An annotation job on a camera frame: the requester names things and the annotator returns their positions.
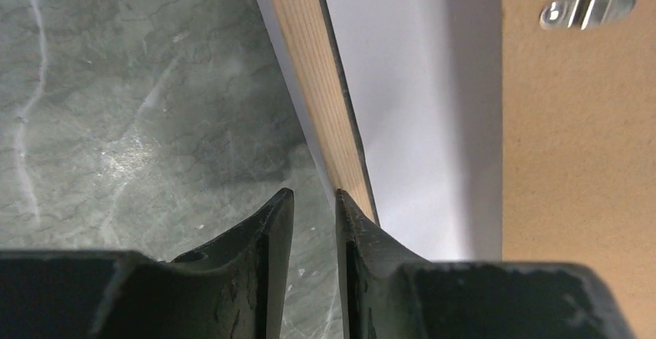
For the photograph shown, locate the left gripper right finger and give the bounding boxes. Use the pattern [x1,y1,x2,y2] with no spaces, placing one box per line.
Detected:
[335,190,634,338]

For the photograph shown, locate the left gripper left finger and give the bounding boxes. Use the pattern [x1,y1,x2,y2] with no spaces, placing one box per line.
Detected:
[1,188,294,338]

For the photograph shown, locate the glossy photo print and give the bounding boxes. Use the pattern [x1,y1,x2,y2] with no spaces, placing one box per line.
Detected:
[326,0,502,260]

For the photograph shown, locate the white wooden picture frame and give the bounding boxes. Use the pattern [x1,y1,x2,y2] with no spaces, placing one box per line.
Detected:
[256,0,379,224]

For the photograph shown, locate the brown backing board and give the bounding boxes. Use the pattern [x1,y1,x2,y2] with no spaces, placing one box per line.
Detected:
[502,0,655,338]

